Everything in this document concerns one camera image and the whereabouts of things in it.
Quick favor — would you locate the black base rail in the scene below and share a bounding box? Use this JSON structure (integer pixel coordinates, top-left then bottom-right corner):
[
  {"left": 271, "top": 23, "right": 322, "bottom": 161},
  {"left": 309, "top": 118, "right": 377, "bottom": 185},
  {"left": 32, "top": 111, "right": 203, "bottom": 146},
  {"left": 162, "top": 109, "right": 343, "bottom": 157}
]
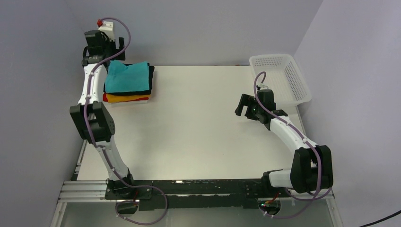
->
[{"left": 105, "top": 178, "right": 292, "bottom": 210}]

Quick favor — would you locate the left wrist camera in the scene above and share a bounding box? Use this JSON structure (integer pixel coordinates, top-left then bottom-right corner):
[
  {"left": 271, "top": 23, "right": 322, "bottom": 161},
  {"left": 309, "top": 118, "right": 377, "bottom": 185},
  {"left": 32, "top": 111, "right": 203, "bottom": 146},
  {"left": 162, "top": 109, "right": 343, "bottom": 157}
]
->
[{"left": 96, "top": 19, "right": 114, "bottom": 33}]

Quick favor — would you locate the folded red t-shirt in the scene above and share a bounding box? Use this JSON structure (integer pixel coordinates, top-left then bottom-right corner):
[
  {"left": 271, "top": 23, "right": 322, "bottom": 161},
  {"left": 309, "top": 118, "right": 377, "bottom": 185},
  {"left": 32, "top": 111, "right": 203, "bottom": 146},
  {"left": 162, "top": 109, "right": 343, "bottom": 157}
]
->
[{"left": 103, "top": 94, "right": 149, "bottom": 104}]

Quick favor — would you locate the folded black t-shirt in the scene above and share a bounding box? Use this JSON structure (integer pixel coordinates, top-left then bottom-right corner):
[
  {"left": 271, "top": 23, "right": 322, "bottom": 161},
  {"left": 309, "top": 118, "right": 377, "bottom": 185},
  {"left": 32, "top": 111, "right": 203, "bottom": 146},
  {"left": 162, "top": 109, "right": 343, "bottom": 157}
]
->
[{"left": 106, "top": 62, "right": 156, "bottom": 96}]

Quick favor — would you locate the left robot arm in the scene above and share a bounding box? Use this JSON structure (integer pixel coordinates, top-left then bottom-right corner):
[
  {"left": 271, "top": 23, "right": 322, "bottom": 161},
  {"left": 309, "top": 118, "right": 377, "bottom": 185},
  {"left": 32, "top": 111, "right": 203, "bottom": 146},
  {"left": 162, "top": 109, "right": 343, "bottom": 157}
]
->
[{"left": 70, "top": 30, "right": 134, "bottom": 191}]

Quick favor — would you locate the folded yellow t-shirt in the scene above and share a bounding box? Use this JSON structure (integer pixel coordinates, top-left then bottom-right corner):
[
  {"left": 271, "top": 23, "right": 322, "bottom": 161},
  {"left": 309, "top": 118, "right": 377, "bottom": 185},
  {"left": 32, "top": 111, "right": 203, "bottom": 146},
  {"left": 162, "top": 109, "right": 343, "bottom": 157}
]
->
[{"left": 106, "top": 93, "right": 152, "bottom": 104}]

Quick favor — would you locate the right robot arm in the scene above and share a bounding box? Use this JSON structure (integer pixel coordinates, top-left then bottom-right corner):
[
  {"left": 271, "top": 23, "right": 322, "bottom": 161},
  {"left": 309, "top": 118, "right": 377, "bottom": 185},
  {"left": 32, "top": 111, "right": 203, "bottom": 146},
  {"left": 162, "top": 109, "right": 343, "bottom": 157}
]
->
[{"left": 235, "top": 89, "right": 333, "bottom": 193}]

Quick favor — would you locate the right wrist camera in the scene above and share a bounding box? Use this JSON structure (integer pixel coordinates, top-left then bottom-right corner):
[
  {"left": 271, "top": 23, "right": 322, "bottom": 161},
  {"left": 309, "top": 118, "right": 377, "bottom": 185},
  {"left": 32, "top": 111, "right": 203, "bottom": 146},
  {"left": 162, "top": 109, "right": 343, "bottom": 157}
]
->
[{"left": 256, "top": 83, "right": 269, "bottom": 90}]

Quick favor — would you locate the white plastic basket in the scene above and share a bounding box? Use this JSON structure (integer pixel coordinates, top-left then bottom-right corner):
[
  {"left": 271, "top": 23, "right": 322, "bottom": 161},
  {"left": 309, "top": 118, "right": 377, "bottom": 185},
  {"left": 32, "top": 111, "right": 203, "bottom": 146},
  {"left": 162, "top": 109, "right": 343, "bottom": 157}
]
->
[{"left": 249, "top": 54, "right": 312, "bottom": 108}]

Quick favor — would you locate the turquoise t-shirt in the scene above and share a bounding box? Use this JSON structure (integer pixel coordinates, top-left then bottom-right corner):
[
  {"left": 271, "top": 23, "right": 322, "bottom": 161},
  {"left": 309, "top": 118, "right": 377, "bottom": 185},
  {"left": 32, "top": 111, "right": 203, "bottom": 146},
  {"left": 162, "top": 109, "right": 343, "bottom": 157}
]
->
[{"left": 104, "top": 60, "right": 150, "bottom": 94}]

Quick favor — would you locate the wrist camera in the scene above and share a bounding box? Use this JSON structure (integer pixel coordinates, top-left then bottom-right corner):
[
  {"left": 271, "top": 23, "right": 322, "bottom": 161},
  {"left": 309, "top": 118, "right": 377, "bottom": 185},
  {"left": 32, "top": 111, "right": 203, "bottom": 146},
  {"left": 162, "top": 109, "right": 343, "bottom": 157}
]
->
[
  {"left": 96, "top": 19, "right": 114, "bottom": 33},
  {"left": 256, "top": 83, "right": 269, "bottom": 90}
]

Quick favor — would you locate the aluminium frame rail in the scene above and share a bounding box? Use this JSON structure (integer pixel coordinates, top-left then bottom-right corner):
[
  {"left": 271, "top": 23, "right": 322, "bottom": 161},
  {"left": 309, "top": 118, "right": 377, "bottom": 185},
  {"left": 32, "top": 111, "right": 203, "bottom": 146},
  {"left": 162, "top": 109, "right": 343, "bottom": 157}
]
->
[{"left": 50, "top": 141, "right": 106, "bottom": 227}]

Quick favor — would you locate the black cable bottom right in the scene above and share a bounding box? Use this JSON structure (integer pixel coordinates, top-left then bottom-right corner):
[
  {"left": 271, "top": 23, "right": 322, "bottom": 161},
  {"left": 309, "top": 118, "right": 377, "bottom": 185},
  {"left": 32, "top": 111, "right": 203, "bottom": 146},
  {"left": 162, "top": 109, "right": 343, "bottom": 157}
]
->
[{"left": 359, "top": 210, "right": 401, "bottom": 227}]

